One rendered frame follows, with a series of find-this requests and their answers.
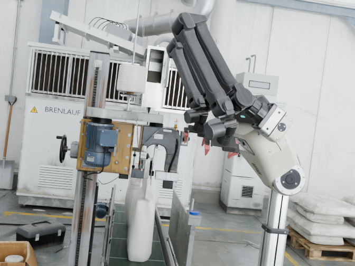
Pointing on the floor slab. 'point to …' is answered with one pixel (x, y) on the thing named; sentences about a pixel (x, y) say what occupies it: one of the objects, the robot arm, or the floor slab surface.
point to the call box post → (190, 245)
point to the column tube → (100, 99)
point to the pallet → (312, 248)
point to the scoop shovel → (6, 177)
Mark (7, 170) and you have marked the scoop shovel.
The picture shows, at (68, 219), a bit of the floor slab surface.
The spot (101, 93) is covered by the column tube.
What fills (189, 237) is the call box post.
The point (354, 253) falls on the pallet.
